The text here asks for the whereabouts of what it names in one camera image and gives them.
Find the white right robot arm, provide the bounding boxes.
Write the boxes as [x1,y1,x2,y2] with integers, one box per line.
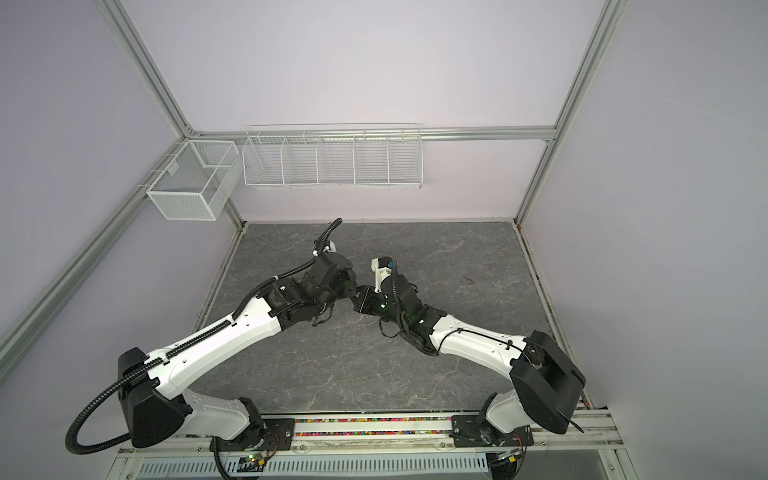
[353,274,586,446]

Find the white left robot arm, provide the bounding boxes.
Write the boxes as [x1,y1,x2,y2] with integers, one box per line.
[118,252,356,449]

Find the white mesh box basket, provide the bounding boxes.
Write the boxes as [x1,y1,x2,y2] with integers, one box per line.
[147,140,243,221]

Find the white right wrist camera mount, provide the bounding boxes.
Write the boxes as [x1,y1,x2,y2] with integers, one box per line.
[371,256,393,293]

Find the black corrugated right cable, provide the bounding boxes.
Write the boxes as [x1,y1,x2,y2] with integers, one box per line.
[377,269,586,436]

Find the black corrugated cable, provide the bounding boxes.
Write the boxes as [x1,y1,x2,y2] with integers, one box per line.
[377,269,586,436]
[64,217,344,455]

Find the white wire shelf basket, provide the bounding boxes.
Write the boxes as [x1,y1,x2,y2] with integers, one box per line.
[242,123,424,189]

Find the black corrugated left cable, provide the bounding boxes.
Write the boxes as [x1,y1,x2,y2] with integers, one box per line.
[64,217,344,455]

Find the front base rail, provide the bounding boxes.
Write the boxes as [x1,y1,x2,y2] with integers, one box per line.
[107,409,637,479]

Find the aluminium frame rails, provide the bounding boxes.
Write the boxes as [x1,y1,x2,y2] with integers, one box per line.
[1,1,627,381]

